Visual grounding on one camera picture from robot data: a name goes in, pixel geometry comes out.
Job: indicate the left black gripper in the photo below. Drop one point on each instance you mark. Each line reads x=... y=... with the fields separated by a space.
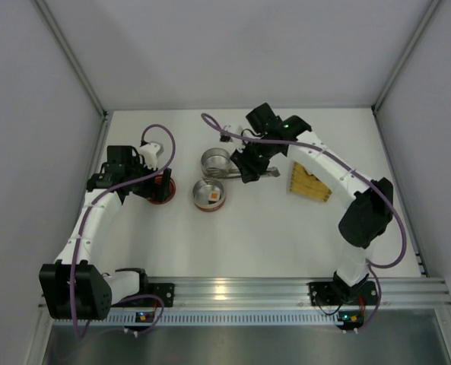
x=164 y=184

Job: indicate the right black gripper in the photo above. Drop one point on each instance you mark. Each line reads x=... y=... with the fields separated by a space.
x=252 y=166

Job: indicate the red round lid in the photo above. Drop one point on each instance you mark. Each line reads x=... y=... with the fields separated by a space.
x=162 y=190

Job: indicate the metal serving tongs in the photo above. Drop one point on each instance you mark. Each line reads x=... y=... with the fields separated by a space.
x=216 y=173

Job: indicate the orange topped sushi roll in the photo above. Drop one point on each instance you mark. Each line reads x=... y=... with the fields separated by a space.
x=214 y=197

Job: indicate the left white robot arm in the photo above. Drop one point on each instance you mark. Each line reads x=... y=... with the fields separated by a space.
x=73 y=286

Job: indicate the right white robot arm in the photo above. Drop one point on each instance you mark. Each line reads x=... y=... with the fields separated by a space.
x=368 y=203

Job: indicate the far metal round tin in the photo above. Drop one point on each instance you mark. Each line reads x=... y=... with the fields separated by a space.
x=216 y=157

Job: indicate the metal round tin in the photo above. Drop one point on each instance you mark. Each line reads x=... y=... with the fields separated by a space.
x=200 y=192
x=216 y=157

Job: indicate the near metal round tin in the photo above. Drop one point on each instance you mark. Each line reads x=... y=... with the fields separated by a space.
x=200 y=192

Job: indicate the bamboo woven tray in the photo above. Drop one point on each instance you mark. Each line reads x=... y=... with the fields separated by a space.
x=307 y=185

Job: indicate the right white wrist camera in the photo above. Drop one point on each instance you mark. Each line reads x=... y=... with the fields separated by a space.
x=231 y=134

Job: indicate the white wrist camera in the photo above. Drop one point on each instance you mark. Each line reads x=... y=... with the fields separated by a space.
x=231 y=134
x=151 y=152

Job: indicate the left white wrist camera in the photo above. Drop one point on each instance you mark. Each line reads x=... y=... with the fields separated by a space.
x=151 y=152

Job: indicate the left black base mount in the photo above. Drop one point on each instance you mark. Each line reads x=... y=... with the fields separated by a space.
x=165 y=291

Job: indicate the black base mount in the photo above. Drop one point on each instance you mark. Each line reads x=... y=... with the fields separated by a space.
x=332 y=293
x=165 y=291

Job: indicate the aluminium mounting rail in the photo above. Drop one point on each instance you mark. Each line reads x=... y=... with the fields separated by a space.
x=293 y=293

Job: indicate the slotted cable duct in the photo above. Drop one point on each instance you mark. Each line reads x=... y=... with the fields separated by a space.
x=224 y=318

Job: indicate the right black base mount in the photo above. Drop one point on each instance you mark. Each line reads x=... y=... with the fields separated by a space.
x=332 y=293

